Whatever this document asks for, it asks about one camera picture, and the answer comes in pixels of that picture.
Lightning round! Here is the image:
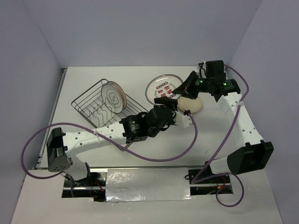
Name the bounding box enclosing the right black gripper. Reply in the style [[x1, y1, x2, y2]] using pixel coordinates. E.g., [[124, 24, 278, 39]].
[[173, 70, 213, 99]]

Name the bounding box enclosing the cream peach plate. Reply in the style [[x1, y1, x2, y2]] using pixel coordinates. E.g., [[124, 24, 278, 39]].
[[178, 97, 203, 114]]

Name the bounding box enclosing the white plate red lettering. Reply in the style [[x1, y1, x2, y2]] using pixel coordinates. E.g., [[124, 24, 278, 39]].
[[145, 74, 183, 105]]

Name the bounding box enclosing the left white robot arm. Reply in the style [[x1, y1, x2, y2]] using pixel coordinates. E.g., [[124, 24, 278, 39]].
[[46, 98, 193, 186]]

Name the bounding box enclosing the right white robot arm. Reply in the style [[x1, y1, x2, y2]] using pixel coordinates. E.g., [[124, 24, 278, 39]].
[[174, 60, 274, 182]]

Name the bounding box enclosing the silver foil sheet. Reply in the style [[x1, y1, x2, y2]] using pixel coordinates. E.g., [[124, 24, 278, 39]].
[[105, 168, 191, 202]]

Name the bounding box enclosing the grey wire dish rack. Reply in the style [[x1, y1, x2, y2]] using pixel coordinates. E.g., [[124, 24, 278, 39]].
[[71, 78, 150, 152]]

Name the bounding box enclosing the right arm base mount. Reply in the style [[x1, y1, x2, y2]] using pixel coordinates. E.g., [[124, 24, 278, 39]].
[[184, 167, 233, 196]]

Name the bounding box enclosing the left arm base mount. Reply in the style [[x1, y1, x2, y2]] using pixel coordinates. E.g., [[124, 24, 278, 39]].
[[62, 172, 107, 202]]

